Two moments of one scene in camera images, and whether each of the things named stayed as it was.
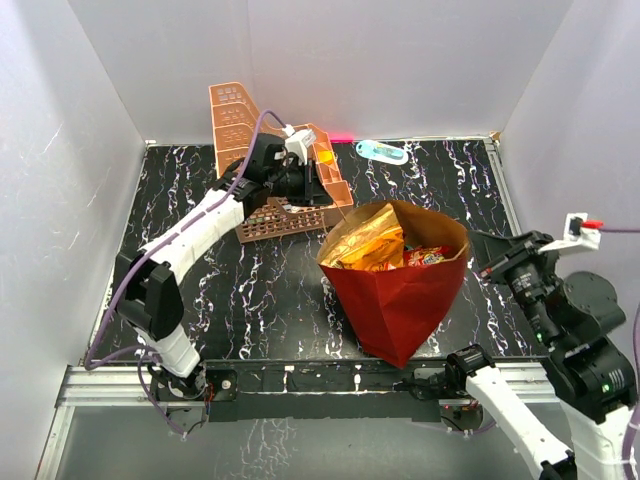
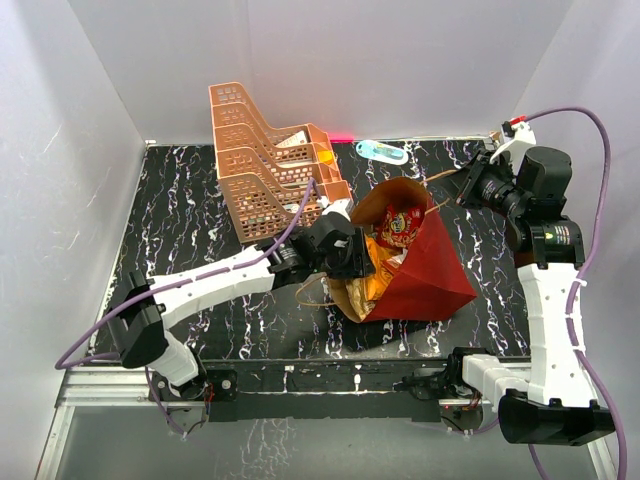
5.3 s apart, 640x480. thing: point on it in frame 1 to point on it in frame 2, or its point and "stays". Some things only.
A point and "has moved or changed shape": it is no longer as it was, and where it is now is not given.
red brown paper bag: (396, 311) has moved or changed shape
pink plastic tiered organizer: (235, 123) stays
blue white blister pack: (382, 152) stays
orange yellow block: (325, 155) stays
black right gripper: (487, 248) to (482, 167)
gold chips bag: (375, 241) to (356, 288)
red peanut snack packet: (424, 255) to (398, 225)
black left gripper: (312, 192) to (358, 264)
